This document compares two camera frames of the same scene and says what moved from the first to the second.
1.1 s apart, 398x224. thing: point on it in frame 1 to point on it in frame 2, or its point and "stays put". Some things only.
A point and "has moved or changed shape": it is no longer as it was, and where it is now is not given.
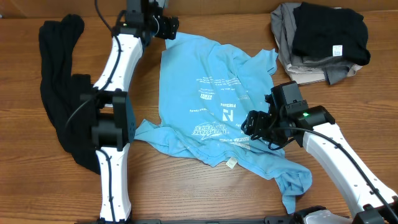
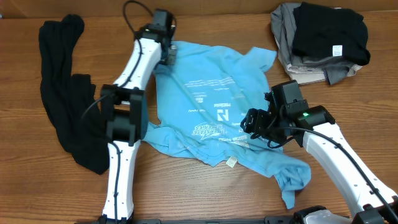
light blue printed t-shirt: x=206 y=88 has moved or changed shape
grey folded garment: x=333 y=66 stays put
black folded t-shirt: x=323 y=30 stays put
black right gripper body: x=264 y=127 stays put
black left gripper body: x=161 y=26 to x=171 y=52
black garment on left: x=62 y=93 stays put
